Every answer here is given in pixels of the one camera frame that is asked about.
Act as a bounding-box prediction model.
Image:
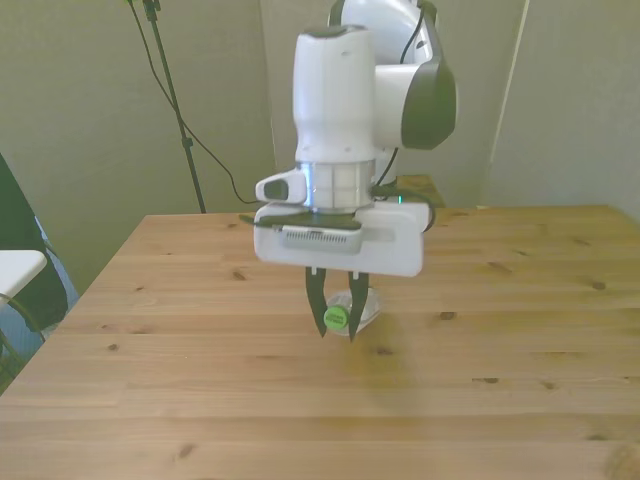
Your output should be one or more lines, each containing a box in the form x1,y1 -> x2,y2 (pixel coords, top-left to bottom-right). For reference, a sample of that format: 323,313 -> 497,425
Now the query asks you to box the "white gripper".
252,200 -> 433,344

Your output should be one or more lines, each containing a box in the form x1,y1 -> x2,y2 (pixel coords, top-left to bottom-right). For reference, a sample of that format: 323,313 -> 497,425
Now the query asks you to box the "white green-capped water bottle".
322,289 -> 386,338

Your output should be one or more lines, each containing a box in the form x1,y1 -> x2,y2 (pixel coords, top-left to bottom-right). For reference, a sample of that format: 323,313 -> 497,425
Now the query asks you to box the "black tripod stand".
123,0 -> 259,206
141,0 -> 208,215

